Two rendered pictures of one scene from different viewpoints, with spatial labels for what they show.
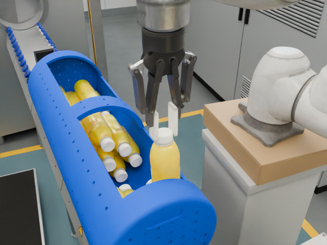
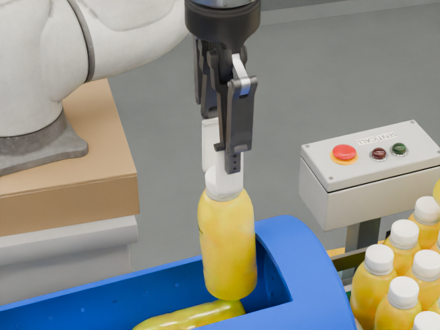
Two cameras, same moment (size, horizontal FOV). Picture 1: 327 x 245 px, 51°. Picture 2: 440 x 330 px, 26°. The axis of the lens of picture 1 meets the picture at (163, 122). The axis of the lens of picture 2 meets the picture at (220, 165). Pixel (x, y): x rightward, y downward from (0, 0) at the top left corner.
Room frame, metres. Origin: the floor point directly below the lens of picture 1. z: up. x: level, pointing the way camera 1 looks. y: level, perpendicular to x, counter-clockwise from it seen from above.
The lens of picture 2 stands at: (0.48, 0.83, 1.99)
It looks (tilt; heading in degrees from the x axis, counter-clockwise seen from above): 38 degrees down; 277
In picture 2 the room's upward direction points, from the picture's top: straight up
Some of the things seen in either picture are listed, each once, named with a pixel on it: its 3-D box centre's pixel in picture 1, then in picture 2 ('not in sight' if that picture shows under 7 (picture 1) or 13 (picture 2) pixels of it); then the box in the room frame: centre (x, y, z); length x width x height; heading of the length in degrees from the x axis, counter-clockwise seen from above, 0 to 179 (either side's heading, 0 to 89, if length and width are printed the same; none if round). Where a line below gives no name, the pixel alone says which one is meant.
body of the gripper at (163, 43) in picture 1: (163, 50); (222, 32); (0.58, 0.00, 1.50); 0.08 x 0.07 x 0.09; 117
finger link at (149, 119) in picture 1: (145, 115); (235, 156); (0.56, 0.04, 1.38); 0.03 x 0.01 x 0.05; 117
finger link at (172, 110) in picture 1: (172, 119); (215, 144); (0.59, -0.02, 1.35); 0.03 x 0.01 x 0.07; 27
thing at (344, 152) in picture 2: not in sight; (344, 152); (0.43, -0.34, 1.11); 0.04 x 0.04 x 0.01
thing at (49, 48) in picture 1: (46, 63); not in sight; (1.62, 0.60, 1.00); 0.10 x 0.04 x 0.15; 118
